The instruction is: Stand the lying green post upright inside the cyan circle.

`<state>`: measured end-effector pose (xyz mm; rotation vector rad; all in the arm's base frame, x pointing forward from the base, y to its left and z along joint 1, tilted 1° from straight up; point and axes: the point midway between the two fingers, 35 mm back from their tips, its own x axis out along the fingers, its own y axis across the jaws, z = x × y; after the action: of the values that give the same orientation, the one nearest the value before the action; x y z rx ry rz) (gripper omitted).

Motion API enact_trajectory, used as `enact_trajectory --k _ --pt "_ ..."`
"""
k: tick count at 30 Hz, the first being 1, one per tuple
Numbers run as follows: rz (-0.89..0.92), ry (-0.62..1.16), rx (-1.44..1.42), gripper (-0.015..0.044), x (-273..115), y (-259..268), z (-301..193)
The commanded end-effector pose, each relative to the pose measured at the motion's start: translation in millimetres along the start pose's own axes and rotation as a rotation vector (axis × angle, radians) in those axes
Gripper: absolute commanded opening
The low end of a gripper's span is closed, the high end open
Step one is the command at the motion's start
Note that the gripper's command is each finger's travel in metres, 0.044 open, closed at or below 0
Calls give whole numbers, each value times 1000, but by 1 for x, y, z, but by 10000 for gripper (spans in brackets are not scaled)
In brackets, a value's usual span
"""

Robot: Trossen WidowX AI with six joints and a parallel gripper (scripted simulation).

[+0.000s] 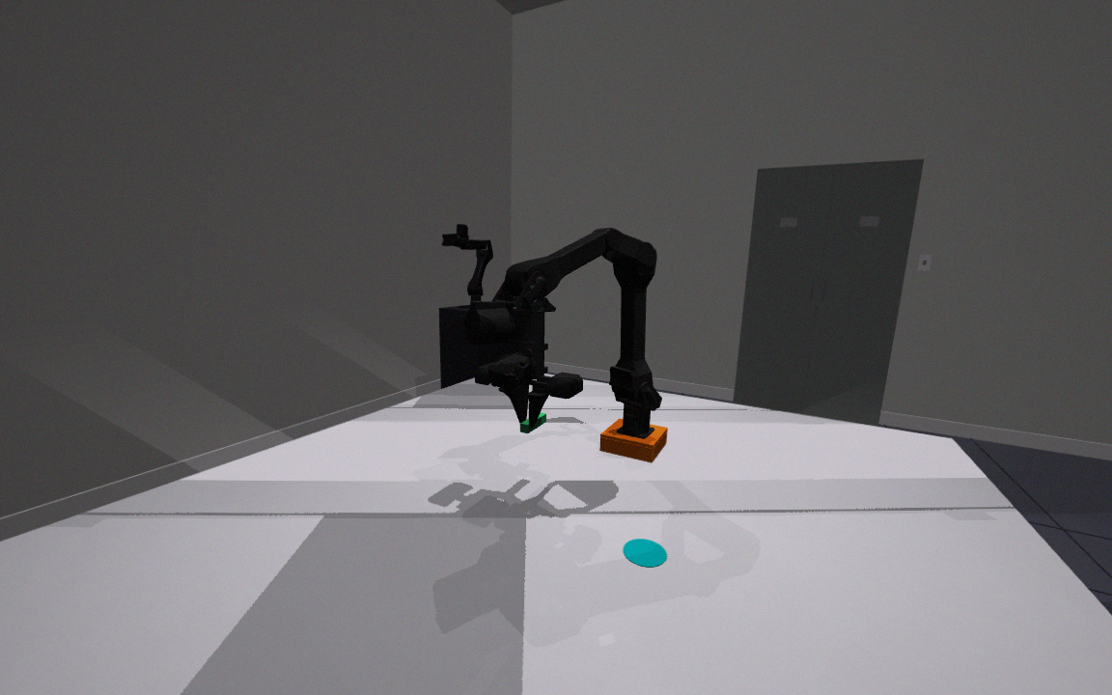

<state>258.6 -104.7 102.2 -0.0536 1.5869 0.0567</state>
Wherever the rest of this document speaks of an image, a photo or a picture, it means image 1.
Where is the green rectangular post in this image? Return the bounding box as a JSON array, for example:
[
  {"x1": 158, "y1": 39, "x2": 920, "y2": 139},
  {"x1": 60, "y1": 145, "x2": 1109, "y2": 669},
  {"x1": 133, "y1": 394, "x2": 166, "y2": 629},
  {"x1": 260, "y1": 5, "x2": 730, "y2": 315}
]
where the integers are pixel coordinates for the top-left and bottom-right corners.
[{"x1": 520, "y1": 413, "x2": 546, "y2": 433}]

